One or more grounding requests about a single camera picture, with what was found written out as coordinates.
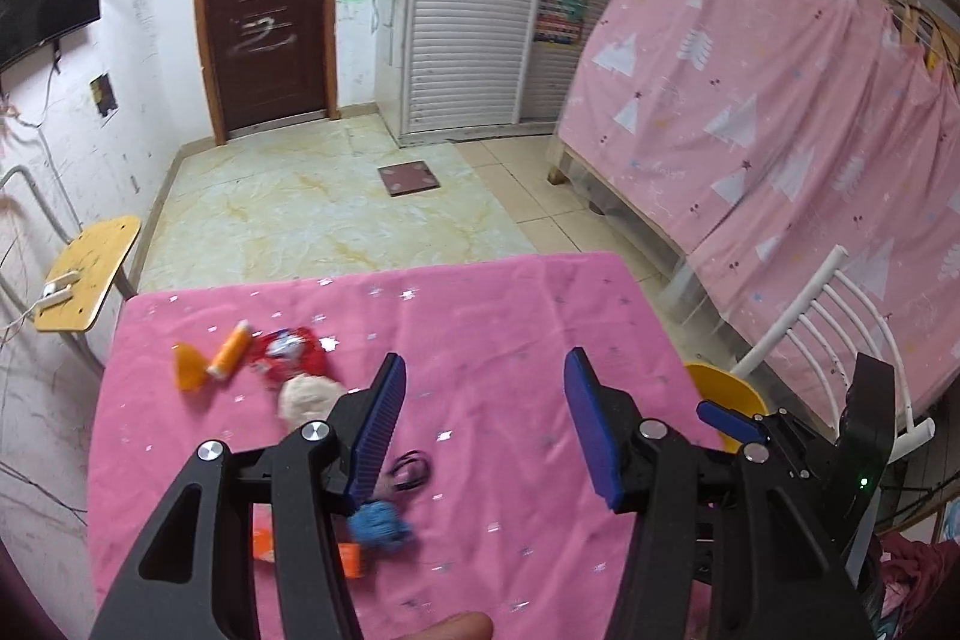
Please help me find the blue cloth ball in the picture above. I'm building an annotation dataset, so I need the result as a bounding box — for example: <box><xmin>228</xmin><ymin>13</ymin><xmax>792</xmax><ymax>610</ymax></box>
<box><xmin>347</xmin><ymin>498</ymin><xmax>413</xmax><ymax>552</ymax></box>

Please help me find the white paper ball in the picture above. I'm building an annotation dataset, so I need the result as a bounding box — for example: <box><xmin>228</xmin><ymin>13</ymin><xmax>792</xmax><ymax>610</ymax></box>
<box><xmin>278</xmin><ymin>374</ymin><xmax>347</xmax><ymax>431</ymax></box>

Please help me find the orange plastic funnel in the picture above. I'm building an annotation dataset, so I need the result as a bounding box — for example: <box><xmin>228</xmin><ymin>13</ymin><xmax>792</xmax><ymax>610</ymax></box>
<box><xmin>172</xmin><ymin>342</ymin><xmax>210</xmax><ymax>393</ymax></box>

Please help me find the red snack wrapper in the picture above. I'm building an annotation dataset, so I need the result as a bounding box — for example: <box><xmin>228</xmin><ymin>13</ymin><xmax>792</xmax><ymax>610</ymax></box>
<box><xmin>245</xmin><ymin>326</ymin><xmax>329</xmax><ymax>386</ymax></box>

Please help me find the operator thumb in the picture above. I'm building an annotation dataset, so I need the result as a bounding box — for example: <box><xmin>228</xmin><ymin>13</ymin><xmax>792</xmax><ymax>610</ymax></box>
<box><xmin>400</xmin><ymin>611</ymin><xmax>494</xmax><ymax>640</ymax></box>

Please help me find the yellow plastic bin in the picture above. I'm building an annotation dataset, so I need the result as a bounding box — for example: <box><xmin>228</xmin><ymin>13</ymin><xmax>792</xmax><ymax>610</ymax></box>
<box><xmin>685</xmin><ymin>362</ymin><xmax>770</xmax><ymax>453</ymax></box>

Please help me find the white metal chair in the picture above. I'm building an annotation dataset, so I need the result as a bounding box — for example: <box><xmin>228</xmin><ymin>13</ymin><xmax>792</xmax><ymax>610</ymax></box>
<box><xmin>731</xmin><ymin>242</ymin><xmax>935</xmax><ymax>463</ymax></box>

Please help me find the orange thread spool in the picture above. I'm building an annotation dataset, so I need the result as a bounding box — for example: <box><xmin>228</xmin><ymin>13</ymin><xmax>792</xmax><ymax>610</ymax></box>
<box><xmin>206</xmin><ymin>320</ymin><xmax>254</xmax><ymax>381</ymax></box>

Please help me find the pink star tablecloth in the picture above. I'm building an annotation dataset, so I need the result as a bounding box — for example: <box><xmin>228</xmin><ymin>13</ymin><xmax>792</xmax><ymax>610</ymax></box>
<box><xmin>86</xmin><ymin>253</ymin><xmax>716</xmax><ymax>638</ymax></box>

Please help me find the yellow wooden chair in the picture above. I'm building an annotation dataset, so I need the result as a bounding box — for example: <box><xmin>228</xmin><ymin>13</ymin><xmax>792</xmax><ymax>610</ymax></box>
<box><xmin>2</xmin><ymin>164</ymin><xmax>142</xmax><ymax>377</ymax></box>

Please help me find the pink tree-print bed sheet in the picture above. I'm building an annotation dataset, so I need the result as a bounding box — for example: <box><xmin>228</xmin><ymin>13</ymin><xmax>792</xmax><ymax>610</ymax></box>
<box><xmin>558</xmin><ymin>0</ymin><xmax>958</xmax><ymax>411</ymax></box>

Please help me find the white power strip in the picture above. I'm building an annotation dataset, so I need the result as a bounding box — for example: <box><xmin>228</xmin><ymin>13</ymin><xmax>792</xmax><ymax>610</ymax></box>
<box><xmin>34</xmin><ymin>269</ymin><xmax>80</xmax><ymax>312</ymax></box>

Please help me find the brown bathroom scale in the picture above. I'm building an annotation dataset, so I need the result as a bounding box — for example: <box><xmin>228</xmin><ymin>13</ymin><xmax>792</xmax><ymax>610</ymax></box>
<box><xmin>377</xmin><ymin>161</ymin><xmax>441</xmax><ymax>198</ymax></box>

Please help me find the black hair tie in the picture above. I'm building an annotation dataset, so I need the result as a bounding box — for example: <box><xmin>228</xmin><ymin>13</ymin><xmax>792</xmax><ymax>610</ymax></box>
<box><xmin>385</xmin><ymin>448</ymin><xmax>435</xmax><ymax>491</ymax></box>

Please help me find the wooden bed frame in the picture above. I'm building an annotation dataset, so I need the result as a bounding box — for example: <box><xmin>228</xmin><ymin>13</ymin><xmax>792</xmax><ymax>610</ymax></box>
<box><xmin>547</xmin><ymin>135</ymin><xmax>685</xmax><ymax>280</ymax></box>

